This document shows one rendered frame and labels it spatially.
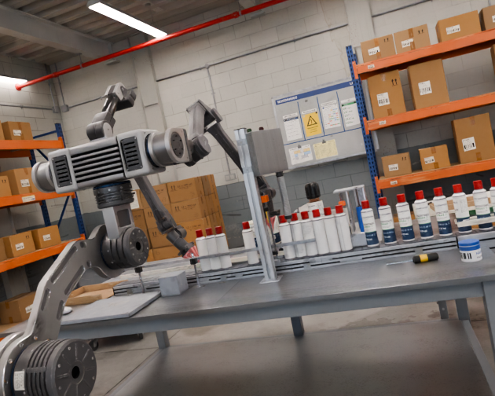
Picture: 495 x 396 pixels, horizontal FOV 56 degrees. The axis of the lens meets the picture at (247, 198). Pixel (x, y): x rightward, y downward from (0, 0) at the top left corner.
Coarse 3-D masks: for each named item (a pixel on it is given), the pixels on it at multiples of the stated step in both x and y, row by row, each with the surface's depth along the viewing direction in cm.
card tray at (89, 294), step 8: (120, 280) 257; (80, 288) 262; (88, 288) 264; (96, 288) 262; (104, 288) 261; (72, 296) 255; (80, 296) 235; (88, 296) 234; (96, 296) 232; (104, 296) 241; (72, 304) 237; (80, 304) 235
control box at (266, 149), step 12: (252, 132) 195; (264, 132) 199; (276, 132) 203; (252, 144) 196; (264, 144) 198; (276, 144) 203; (252, 156) 197; (264, 156) 198; (276, 156) 202; (252, 168) 199; (264, 168) 197; (276, 168) 201
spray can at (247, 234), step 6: (246, 222) 218; (246, 228) 218; (246, 234) 217; (252, 234) 219; (246, 240) 218; (252, 240) 218; (246, 246) 218; (252, 246) 218; (246, 252) 220; (252, 252) 218; (252, 258) 218; (252, 264) 218
